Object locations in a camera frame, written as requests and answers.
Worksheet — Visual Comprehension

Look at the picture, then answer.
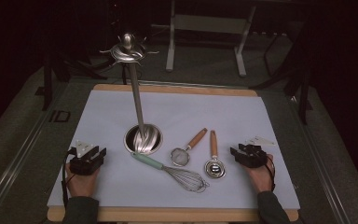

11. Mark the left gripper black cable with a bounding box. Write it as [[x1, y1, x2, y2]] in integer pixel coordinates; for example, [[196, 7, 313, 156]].
[[61, 148, 77, 209]]

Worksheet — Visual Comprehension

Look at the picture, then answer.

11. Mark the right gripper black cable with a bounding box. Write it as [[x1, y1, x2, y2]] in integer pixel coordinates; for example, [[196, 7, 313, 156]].
[[265, 155, 277, 192]]

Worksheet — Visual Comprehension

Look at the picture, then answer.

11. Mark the wooden handled mesh strainer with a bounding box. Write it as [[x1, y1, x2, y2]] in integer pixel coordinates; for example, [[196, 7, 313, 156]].
[[170, 127, 209, 167]]

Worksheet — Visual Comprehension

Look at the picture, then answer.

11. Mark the black floor bracket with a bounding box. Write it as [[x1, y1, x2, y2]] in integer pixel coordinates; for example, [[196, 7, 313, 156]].
[[48, 109, 72, 123]]

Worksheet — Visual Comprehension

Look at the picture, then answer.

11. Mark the green handled wire whisk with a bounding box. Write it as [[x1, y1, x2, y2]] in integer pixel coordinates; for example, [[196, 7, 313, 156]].
[[131, 151, 211, 194]]

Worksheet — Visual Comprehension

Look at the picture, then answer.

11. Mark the person's right hand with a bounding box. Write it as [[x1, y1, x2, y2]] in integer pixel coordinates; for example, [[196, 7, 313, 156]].
[[243, 153, 276, 194]]

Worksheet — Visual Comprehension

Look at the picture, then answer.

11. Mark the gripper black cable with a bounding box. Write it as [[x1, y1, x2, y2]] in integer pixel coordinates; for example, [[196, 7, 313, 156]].
[[61, 148, 77, 209], [265, 155, 277, 192]]

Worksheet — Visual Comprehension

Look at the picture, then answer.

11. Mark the black floor stand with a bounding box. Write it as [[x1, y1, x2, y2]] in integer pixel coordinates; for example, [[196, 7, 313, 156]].
[[250, 31, 313, 125], [35, 52, 106, 112]]

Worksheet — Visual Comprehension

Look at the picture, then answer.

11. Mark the person's left hand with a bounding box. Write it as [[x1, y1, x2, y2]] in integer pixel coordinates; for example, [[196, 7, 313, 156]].
[[64, 162, 101, 199]]

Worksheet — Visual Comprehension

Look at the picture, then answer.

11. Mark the steel utensil rack stand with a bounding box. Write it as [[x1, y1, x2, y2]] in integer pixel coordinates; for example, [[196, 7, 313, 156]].
[[99, 32, 164, 156]]

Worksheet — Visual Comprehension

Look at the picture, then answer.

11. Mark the white metal stand frame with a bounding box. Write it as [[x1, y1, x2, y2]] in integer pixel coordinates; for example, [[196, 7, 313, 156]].
[[151, 0, 257, 77]]

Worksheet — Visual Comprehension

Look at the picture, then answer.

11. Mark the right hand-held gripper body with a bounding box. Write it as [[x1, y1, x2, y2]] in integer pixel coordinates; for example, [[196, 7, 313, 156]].
[[237, 135, 276, 168]]

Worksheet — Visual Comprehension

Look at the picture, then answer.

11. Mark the white table sheet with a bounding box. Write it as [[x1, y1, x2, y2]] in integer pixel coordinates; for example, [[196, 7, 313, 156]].
[[47, 89, 301, 210]]

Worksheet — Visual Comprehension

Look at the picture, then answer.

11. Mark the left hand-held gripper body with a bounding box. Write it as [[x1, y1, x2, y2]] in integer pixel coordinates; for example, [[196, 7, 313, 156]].
[[69, 139, 104, 176]]

